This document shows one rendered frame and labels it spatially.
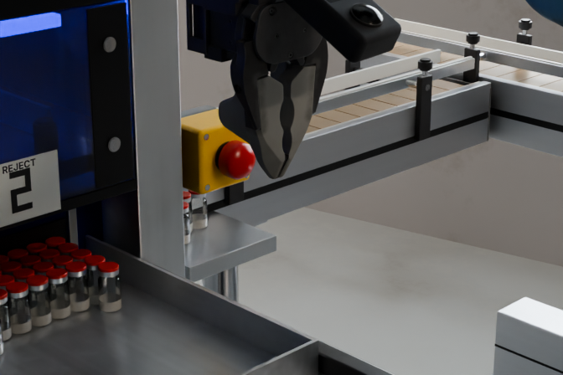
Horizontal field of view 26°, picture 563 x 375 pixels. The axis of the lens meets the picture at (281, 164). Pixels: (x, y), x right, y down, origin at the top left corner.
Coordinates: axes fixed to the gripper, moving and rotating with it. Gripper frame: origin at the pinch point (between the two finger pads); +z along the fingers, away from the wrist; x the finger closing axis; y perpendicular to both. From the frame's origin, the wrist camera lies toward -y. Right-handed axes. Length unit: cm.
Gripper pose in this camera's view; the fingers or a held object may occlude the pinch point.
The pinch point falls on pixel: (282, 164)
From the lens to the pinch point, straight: 96.2
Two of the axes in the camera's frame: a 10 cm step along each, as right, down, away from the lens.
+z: 0.0, 9.4, 3.3
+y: -7.0, -2.4, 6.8
